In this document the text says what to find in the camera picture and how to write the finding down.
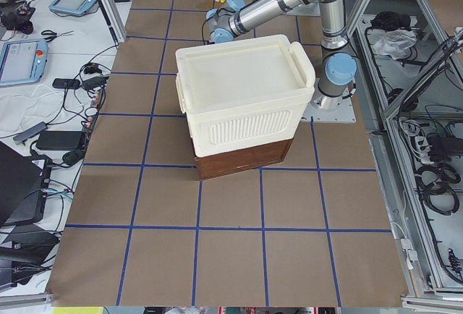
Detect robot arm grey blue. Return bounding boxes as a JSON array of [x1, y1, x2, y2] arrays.
[[205, 0, 357, 111]]

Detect cream plastic storage box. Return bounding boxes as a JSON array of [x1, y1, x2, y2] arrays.
[[175, 35, 315, 158]]

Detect black power adapter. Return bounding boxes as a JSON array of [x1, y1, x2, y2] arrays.
[[35, 130, 83, 150]]

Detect crumpled white cloth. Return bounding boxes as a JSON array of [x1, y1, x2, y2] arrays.
[[372, 29, 417, 60]]

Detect black laptop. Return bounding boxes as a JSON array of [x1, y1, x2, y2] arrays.
[[1, 143, 51, 226]]

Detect blue teach pendant near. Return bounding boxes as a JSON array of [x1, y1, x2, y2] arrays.
[[1, 39, 48, 87]]

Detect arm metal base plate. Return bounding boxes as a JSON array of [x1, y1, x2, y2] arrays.
[[301, 78, 357, 124]]

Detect aluminium frame post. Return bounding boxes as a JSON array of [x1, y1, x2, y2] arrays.
[[97, 0, 127, 46]]

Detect aluminium frame rail structure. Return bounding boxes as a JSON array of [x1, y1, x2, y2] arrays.
[[347, 0, 462, 313]]

